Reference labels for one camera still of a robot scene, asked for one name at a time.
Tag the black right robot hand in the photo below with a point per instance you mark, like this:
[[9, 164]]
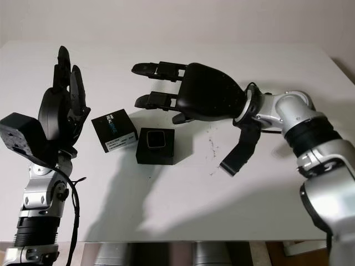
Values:
[[210, 94]]

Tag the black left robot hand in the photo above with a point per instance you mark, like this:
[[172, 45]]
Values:
[[52, 116]]

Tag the black printed box lid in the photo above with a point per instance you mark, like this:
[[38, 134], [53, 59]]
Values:
[[111, 124]]

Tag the small silver camera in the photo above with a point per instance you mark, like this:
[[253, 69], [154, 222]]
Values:
[[156, 139]]

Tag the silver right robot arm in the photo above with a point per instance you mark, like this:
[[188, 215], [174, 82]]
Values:
[[305, 110]]

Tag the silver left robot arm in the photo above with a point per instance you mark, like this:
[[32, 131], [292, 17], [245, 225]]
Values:
[[36, 194]]

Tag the black foam-lined box base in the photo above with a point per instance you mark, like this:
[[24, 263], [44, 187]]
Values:
[[155, 159]]

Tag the silver robot leg cylinder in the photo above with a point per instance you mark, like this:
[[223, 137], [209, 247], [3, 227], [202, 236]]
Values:
[[111, 256], [210, 255]]

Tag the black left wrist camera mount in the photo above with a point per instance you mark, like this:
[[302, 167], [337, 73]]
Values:
[[22, 133]]

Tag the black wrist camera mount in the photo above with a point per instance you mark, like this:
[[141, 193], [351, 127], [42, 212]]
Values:
[[238, 155], [22, 133]]

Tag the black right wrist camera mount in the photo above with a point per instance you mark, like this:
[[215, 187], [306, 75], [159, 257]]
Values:
[[238, 155]]

